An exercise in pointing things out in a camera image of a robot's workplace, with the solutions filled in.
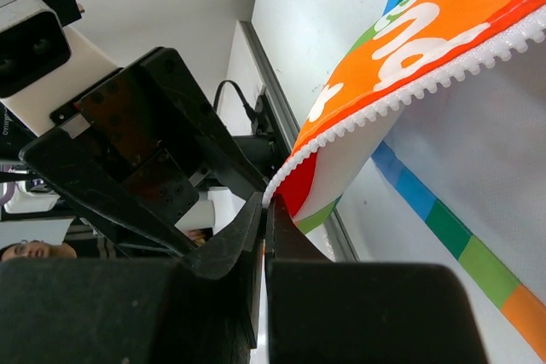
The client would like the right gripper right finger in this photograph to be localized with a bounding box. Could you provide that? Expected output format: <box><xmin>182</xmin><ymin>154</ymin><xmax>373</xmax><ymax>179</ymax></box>
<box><xmin>265</xmin><ymin>196</ymin><xmax>487</xmax><ymax>363</ymax></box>

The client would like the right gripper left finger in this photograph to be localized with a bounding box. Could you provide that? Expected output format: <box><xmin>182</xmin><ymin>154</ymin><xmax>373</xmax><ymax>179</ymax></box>
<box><xmin>1</xmin><ymin>194</ymin><xmax>264</xmax><ymax>363</ymax></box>

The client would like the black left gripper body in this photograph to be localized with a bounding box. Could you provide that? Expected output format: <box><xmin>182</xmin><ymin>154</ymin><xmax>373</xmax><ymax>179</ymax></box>
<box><xmin>20</xmin><ymin>47</ymin><xmax>266</xmax><ymax>257</ymax></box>

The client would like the rainbow and white kids jacket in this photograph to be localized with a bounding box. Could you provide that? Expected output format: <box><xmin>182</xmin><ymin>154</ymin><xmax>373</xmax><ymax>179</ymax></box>
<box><xmin>252</xmin><ymin>0</ymin><xmax>545</xmax><ymax>363</ymax></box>

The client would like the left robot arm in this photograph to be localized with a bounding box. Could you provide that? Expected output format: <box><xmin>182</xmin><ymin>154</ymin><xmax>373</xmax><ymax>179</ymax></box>
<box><xmin>2</xmin><ymin>47</ymin><xmax>282</xmax><ymax>257</ymax></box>

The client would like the aluminium table frame rail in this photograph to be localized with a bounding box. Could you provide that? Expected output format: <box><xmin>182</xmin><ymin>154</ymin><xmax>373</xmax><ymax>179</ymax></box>
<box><xmin>240</xmin><ymin>21</ymin><xmax>360</xmax><ymax>262</ymax></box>

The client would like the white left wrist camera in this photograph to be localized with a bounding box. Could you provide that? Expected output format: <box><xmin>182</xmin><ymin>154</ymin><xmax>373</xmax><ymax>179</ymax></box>
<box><xmin>1</xmin><ymin>0</ymin><xmax>119</xmax><ymax>136</ymax></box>

